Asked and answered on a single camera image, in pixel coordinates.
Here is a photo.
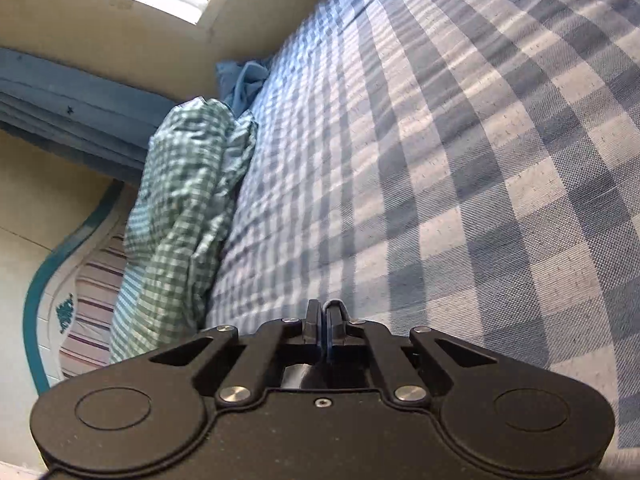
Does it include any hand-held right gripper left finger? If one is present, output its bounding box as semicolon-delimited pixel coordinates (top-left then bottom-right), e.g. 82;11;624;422
149;299;326;409

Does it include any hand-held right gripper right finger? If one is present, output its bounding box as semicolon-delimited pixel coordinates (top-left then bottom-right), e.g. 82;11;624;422
325;300;500;407

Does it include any green checked blanket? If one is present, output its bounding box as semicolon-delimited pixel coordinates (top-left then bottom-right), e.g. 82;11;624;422
107;97;259;364

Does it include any blue checked bed sheet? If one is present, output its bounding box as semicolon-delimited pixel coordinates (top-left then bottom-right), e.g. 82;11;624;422
204;0;640;456

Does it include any striped pillow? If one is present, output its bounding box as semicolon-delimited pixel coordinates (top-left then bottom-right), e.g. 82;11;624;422
59;232;129;382

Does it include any crumpled blue cloth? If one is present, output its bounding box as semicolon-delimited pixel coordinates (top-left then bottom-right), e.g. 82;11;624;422
215;59;272;112

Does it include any blue curtain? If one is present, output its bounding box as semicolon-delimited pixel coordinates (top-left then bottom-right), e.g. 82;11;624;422
0;47;172;182

